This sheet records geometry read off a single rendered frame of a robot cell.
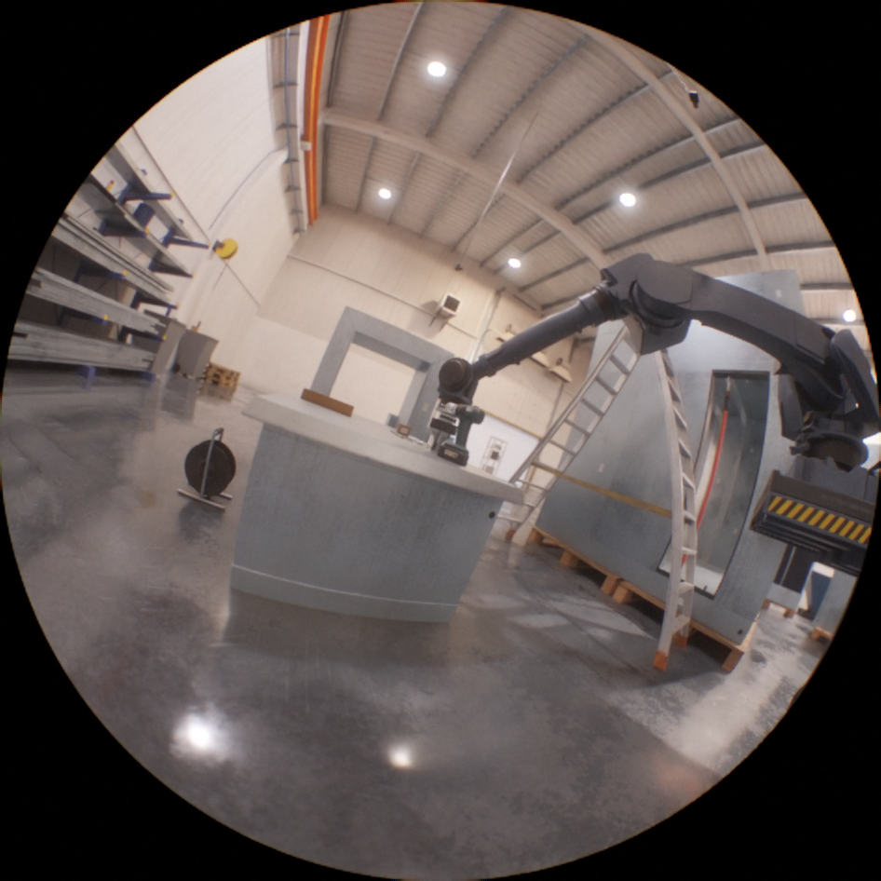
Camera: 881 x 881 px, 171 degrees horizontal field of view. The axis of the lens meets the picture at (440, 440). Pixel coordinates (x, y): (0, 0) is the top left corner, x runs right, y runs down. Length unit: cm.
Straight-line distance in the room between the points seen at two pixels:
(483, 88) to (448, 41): 146
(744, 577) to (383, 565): 230
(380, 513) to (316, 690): 58
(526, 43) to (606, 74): 158
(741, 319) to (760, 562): 166
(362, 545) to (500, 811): 89
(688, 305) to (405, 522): 129
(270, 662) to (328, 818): 45
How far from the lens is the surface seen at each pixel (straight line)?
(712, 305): 129
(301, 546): 99
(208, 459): 157
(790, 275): 344
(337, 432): 84
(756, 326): 132
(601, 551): 293
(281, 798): 74
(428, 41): 801
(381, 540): 100
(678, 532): 188
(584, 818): 99
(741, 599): 249
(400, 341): 290
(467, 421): 115
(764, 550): 247
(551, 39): 746
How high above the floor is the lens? 72
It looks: level
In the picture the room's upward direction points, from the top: 21 degrees clockwise
